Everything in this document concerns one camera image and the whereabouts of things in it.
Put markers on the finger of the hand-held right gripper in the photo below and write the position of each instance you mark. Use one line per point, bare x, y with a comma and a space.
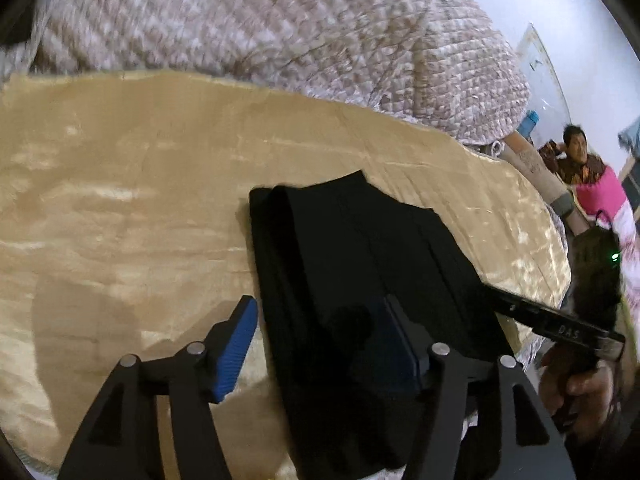
510, 305

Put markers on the person's right hand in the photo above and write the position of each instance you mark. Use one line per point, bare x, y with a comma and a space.
582, 387

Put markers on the white patterned bedsheet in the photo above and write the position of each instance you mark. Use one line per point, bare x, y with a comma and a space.
527, 355

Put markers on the black pants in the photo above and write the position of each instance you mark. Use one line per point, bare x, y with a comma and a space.
350, 270

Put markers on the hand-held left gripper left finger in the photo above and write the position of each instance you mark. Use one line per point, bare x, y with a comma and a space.
235, 355

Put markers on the wall whiteboard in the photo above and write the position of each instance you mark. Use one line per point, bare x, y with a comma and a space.
540, 70

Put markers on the cardboard tube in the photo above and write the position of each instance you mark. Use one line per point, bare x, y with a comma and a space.
542, 167

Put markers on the pink cloth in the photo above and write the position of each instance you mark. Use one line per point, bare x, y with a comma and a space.
602, 192

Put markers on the white pink quilted comforter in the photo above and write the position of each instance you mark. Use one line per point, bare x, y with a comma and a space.
250, 20

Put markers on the beige satin blanket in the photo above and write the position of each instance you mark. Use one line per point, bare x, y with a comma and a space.
125, 185

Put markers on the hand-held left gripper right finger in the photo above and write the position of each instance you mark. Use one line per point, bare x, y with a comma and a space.
402, 342

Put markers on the blue container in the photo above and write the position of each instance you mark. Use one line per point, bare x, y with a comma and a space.
531, 122

